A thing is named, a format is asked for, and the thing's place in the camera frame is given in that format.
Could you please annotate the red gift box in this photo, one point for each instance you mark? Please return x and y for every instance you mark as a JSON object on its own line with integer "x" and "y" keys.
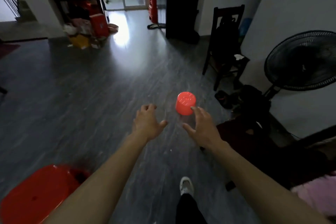
{"x": 99, "y": 25}

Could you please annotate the dark chair with garment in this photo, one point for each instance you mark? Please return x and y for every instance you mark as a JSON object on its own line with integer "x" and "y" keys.
{"x": 225, "y": 40}

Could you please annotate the person's left hand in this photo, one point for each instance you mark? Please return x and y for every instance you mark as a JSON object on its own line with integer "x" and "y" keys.
{"x": 147, "y": 126}

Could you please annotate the white plastic bag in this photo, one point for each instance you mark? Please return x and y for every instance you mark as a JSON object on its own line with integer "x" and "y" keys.
{"x": 70, "y": 29}

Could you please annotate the small cardboard box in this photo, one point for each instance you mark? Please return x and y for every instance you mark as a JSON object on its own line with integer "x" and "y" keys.
{"x": 95, "y": 43}

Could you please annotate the pink quilt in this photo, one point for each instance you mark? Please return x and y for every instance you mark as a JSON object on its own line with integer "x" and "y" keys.
{"x": 317, "y": 195}

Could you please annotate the black standing fan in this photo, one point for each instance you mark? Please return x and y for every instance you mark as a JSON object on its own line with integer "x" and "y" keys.
{"x": 302, "y": 61}

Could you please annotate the black slipper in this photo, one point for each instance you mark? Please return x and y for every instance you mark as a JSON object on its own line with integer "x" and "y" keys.
{"x": 221, "y": 97}
{"x": 229, "y": 103}
{"x": 156, "y": 26}

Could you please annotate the person's left forearm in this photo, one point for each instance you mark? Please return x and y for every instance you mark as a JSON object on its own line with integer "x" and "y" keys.
{"x": 99, "y": 187}

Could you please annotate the red door mat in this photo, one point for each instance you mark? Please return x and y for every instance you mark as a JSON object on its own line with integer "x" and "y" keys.
{"x": 8, "y": 50}

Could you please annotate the dark camouflage bag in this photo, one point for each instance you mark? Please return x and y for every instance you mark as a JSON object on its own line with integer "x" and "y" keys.
{"x": 252, "y": 100}

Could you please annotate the person's right hand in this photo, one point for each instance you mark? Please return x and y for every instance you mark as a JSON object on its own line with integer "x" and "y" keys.
{"x": 206, "y": 132}

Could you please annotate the person's black trousers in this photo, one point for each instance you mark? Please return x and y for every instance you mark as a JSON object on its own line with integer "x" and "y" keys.
{"x": 189, "y": 210}

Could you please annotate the large dark wooden armchair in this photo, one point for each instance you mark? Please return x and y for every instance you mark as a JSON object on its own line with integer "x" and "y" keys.
{"x": 249, "y": 139}

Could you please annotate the person's right white shoe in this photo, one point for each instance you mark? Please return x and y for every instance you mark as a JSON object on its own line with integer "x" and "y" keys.
{"x": 186, "y": 185}

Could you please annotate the blue round item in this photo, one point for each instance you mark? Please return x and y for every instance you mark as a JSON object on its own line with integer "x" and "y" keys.
{"x": 245, "y": 27}

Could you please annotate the person's right forearm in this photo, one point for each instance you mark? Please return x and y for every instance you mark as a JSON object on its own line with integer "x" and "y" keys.
{"x": 262, "y": 189}

